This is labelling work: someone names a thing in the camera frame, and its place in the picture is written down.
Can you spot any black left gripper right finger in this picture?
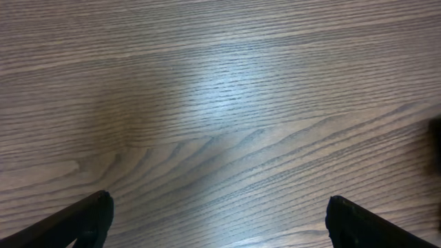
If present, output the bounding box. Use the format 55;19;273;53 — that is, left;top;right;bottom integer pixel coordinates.
325;196;437;248

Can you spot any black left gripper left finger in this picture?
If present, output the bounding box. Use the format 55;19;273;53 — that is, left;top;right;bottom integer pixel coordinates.
1;190;114;248

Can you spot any black t-shirt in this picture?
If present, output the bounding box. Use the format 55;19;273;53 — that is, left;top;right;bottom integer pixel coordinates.
428;116;440;174

